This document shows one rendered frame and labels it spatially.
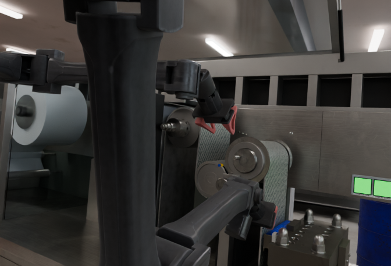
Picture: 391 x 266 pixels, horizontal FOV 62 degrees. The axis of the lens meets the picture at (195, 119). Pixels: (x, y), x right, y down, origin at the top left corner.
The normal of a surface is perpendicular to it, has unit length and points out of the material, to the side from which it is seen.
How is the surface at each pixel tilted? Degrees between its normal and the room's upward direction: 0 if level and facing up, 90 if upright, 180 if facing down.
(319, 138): 90
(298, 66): 90
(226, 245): 90
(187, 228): 11
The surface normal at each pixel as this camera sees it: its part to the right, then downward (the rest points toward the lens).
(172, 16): 0.89, 0.18
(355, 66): -0.52, -0.07
